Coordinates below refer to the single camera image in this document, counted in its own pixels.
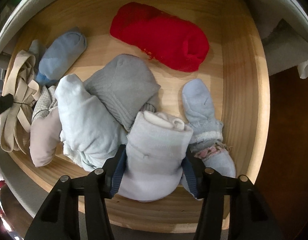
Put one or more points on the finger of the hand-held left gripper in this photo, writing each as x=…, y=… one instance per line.
x=2, y=103

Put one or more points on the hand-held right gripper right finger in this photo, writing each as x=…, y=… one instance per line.
x=191, y=177

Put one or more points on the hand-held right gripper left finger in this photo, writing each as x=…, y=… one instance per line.
x=117, y=177

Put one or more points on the white socks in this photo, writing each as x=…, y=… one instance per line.
x=154, y=155

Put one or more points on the light blue underwear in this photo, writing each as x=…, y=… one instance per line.
x=86, y=120

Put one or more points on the wooden drawer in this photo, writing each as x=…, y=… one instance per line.
x=169, y=90

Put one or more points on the red socks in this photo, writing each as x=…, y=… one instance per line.
x=156, y=37

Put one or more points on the beige pink underwear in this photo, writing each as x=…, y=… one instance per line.
x=44, y=140

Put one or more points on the blue sock with floral trim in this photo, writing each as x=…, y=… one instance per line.
x=221, y=162

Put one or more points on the white mesh patterned cloth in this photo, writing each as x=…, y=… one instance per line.
x=41, y=102

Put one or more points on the grey folded cloth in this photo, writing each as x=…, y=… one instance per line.
x=35, y=47

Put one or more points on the light blue fuzzy sock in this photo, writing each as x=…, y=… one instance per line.
x=198, y=105

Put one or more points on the blue rolled socks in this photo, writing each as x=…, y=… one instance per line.
x=61, y=52

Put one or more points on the grey ribbed rolled socks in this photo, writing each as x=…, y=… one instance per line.
x=124, y=85

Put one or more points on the white printed bag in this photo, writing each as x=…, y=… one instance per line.
x=306, y=70

